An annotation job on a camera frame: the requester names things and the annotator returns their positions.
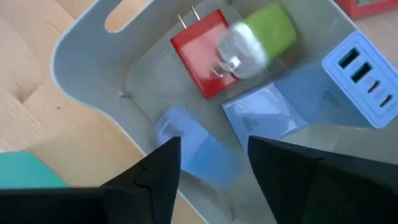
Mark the red wall charger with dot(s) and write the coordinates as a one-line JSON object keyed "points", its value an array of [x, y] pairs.
{"points": [[199, 53]]}

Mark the small clear container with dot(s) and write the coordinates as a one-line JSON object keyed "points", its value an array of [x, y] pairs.
{"points": [[93, 62]]}

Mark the light blue multiport charger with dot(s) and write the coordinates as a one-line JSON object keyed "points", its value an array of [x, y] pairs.
{"points": [[360, 77]]}

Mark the green translucent tray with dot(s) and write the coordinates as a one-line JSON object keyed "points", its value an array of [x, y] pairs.
{"points": [[25, 171]]}

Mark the red framed small block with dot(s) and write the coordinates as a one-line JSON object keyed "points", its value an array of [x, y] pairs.
{"points": [[351, 11]]}

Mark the lilac blue wall charger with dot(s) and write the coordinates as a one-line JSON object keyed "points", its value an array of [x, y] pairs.
{"points": [[264, 115]]}

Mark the green white wall charger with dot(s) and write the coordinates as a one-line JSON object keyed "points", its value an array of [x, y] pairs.
{"points": [[270, 28]]}

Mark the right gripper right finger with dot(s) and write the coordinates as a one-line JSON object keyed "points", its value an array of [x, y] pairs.
{"points": [[326, 193]]}

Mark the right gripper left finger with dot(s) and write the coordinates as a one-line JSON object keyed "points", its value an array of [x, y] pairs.
{"points": [[93, 205]]}

